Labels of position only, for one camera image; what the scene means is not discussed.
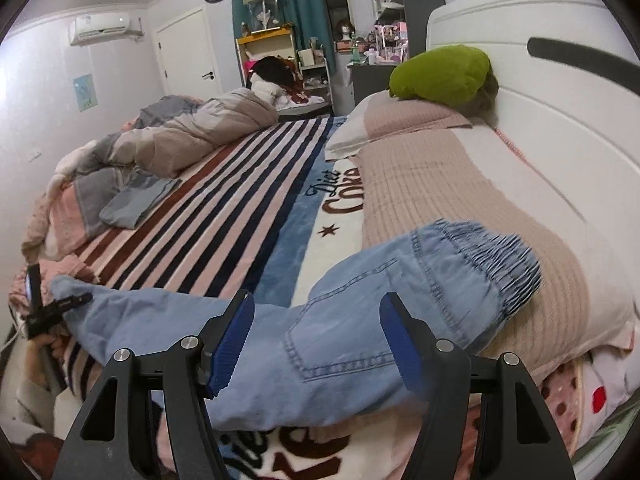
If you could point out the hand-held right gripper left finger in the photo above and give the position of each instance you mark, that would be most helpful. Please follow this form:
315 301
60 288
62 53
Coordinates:
231 347

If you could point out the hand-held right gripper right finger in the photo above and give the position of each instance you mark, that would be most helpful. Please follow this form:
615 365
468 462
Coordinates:
400 347

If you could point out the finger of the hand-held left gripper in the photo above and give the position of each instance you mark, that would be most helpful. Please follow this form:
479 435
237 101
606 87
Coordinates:
60 310
34 285

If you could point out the light blue denim pants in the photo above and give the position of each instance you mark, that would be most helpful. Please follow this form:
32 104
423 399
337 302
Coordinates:
350 320

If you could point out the folded grey cloth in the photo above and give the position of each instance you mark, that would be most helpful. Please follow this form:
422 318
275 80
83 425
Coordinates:
137 204

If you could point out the striped printed blanket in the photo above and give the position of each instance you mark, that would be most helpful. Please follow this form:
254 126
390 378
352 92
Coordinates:
240 195

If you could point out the large pink knit pillow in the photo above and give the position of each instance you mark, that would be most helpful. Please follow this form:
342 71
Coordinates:
450 200

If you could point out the red dotted bed sheet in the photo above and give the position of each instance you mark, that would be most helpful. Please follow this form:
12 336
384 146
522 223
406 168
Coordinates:
580 390

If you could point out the grey pink patchwork duvet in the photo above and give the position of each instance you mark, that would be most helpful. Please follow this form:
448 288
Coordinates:
150 135

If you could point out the small pink white pillow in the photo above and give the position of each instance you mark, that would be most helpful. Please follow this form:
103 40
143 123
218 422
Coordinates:
395 117

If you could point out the white air conditioner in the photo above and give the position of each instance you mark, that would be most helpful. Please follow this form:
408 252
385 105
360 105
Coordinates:
105 27

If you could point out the grey dressing table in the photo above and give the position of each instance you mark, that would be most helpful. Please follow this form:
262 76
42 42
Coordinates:
370 80

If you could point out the white door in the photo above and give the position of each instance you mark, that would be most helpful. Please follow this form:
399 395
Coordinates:
182 57

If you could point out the pile of dark clothes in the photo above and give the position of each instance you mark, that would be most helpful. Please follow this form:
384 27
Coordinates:
277 77

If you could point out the green plush toy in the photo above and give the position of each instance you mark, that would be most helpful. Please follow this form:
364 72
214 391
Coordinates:
442 75

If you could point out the white storage cart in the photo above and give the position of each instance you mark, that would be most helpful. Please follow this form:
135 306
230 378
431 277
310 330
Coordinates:
315 72

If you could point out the white bed headboard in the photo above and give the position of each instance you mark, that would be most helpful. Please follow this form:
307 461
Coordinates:
545 90

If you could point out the yellow shelf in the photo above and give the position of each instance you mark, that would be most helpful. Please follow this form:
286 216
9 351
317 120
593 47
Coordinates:
265 45

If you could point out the mannequin head with wig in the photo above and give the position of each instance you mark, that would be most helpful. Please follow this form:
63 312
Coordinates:
345 35

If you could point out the glass display case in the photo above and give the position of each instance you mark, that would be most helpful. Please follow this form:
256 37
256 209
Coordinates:
261 12

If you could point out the blue wall poster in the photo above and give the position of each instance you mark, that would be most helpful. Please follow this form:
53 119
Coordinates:
84 92

